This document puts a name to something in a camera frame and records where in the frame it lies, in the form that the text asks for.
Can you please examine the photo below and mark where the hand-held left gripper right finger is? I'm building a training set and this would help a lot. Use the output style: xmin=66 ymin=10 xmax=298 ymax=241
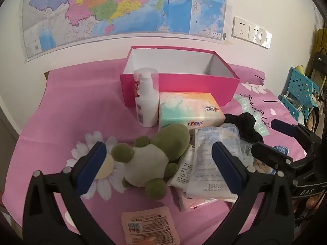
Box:
xmin=204 ymin=141 xmax=297 ymax=245

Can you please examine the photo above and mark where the green plush toy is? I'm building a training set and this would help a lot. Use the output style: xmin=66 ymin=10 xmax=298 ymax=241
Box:
xmin=111 ymin=124 xmax=191 ymax=201

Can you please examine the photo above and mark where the colourful wall map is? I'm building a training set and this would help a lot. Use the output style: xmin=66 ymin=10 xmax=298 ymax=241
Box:
xmin=20 ymin=0 xmax=228 ymax=62

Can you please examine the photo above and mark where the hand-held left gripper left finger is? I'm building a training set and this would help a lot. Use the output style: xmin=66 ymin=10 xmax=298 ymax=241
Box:
xmin=23 ymin=141 xmax=107 ymax=245

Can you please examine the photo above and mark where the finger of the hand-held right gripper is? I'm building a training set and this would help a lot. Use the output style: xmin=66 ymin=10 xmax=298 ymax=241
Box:
xmin=251 ymin=141 xmax=297 ymax=177
xmin=270 ymin=118 xmax=300 ymax=140

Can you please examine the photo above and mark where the blue checked scrunchie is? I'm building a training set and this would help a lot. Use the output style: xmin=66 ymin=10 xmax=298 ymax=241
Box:
xmin=271 ymin=145 xmax=290 ymax=154

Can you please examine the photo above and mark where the pink cardboard box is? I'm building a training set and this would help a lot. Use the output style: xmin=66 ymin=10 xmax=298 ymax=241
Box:
xmin=120 ymin=46 xmax=241 ymax=108

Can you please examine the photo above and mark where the black scrunchie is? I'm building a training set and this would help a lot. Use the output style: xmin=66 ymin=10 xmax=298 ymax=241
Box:
xmin=224 ymin=112 xmax=264 ymax=143

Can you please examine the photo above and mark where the white spray bottle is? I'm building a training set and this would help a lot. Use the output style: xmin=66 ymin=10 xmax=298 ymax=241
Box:
xmin=133 ymin=68 xmax=160 ymax=127

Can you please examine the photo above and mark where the pink printed blanket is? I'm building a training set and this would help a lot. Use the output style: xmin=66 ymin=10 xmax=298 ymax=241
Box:
xmin=5 ymin=62 xmax=315 ymax=245

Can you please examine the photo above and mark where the white printed packet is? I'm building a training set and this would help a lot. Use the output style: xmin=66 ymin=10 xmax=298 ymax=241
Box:
xmin=167 ymin=144 xmax=196 ymax=192

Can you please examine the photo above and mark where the black handbag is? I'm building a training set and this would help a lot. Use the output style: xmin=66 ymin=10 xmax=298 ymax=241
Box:
xmin=313 ymin=52 xmax=327 ymax=72

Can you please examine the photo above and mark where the blue plastic rack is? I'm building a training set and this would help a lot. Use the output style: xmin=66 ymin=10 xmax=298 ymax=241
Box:
xmin=277 ymin=66 xmax=320 ymax=122

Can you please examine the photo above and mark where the clear plastic packet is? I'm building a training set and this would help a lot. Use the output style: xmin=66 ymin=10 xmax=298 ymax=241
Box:
xmin=186 ymin=123 xmax=243 ymax=201

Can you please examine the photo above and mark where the white wall socket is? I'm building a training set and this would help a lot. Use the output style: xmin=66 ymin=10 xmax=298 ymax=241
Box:
xmin=231 ymin=16 xmax=250 ymax=41
xmin=249 ymin=22 xmax=273 ymax=49

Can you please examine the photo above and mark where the pink sheet mask packet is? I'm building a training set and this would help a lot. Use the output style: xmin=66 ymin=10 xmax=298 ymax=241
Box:
xmin=121 ymin=207 xmax=180 ymax=245

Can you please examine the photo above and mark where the pastel tissue pack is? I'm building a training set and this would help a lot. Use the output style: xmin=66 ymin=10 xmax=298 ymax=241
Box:
xmin=158 ymin=92 xmax=226 ymax=132

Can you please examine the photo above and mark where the yellow garment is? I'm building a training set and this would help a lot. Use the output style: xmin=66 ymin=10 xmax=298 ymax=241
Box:
xmin=310 ymin=29 xmax=327 ymax=82

